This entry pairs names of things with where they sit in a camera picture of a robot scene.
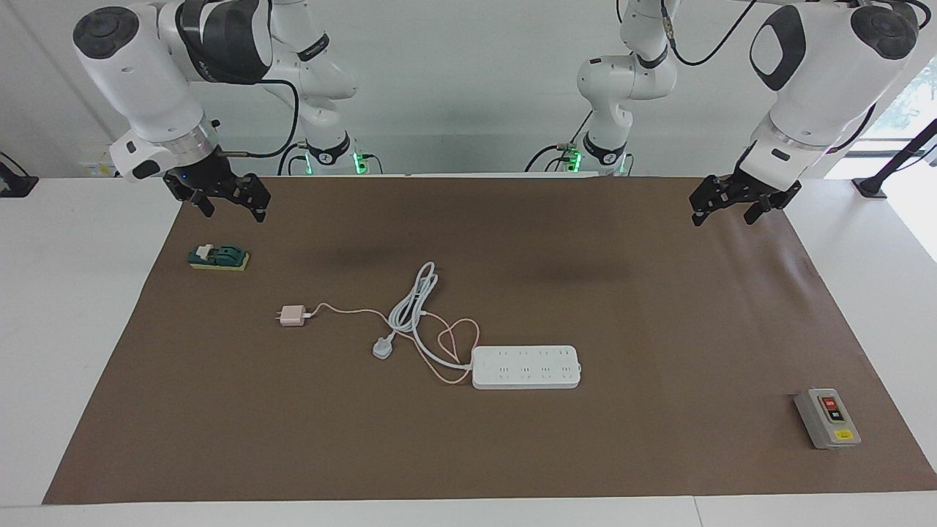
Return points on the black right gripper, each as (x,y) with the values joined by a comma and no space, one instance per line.
(208,176)

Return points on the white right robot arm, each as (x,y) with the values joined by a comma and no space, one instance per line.
(132,73)

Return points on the pink charger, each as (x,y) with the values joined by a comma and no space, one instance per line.
(294,315)

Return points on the white power strip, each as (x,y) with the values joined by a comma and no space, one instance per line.
(527,367)

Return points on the black clamp stand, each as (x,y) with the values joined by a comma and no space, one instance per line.
(15,183)

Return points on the brown table mat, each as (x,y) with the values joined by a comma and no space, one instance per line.
(512,446)

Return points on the white wall outlet box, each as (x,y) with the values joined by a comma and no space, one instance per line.
(95,170)

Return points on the bright window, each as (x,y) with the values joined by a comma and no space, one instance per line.
(908,110)

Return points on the grey switch box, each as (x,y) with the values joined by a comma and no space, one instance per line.
(827,419)

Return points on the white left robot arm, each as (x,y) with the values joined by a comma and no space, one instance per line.
(820,80)

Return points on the green knife switch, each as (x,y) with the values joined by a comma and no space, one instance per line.
(219,256)

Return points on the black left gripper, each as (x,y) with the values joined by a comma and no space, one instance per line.
(750,189)

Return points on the black angled stand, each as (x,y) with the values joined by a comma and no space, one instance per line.
(897,157)

